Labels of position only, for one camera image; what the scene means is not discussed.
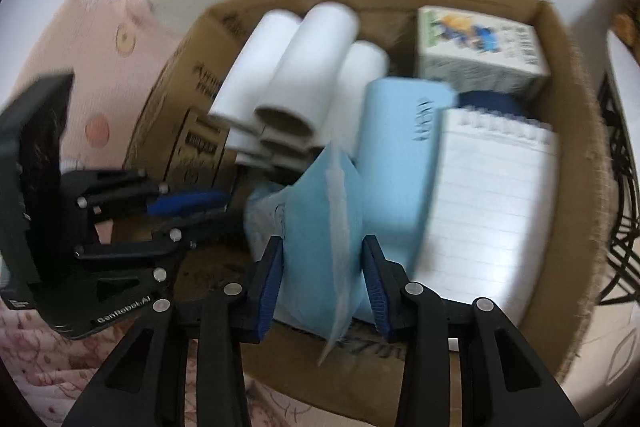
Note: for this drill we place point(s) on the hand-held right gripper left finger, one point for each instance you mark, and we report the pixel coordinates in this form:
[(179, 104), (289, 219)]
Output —
[(270, 287)]

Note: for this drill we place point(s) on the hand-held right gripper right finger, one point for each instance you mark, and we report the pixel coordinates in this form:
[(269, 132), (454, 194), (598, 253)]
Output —
[(375, 287)]

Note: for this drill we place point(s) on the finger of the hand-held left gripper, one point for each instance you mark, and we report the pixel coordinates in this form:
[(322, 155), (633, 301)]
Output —
[(190, 202), (200, 227)]

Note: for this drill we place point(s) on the light blue cotton-print packet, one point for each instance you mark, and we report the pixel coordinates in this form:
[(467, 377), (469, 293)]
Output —
[(320, 227)]

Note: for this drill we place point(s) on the brown cardboard box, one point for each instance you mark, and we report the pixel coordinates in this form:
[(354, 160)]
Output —
[(170, 97)]

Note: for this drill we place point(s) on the pink patterned towel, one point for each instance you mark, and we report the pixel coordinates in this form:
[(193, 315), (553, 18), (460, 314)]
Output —
[(100, 72)]

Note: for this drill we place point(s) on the white spiral notebook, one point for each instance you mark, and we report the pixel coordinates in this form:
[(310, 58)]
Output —
[(490, 217)]

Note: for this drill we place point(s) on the light blue wrapped pack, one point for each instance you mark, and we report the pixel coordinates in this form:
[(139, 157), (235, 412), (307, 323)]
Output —
[(395, 147)]

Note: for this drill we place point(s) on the pink floral blanket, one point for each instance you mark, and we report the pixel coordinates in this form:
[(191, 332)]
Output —
[(40, 372)]

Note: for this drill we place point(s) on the bundle of white paper rolls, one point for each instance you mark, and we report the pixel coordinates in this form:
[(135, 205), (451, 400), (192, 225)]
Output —
[(310, 57)]

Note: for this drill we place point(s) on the dark blue object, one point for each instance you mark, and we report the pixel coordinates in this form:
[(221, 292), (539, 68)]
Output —
[(490, 101)]

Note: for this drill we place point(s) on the green white printed carton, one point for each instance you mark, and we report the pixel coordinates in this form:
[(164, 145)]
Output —
[(480, 62)]

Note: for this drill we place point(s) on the brown teddy bear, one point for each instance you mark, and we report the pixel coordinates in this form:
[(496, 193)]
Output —
[(631, 22)]

